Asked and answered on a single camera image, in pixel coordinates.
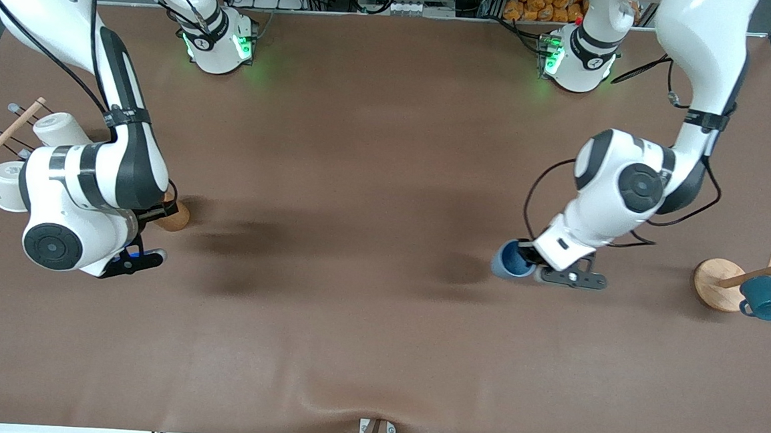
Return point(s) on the wooden rack rod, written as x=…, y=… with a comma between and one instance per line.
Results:
x=2, y=138

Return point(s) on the brown table mat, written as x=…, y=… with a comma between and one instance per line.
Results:
x=379, y=323

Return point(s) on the wooden mug tree stand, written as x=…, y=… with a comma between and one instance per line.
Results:
x=716, y=280

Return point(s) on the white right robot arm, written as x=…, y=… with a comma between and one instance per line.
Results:
x=121, y=167

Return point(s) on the brown wooden cylinder holder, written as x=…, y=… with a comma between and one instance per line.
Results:
x=176, y=218

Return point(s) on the blue cup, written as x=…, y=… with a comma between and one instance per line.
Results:
x=508, y=261

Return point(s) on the white upside-down cup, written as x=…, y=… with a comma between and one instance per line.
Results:
x=7, y=187
x=63, y=128

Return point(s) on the orange snack bag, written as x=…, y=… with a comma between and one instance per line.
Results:
x=545, y=5

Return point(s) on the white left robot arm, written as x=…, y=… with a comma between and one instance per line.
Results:
x=704, y=35

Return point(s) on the teal mug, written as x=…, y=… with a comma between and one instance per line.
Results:
x=765, y=299

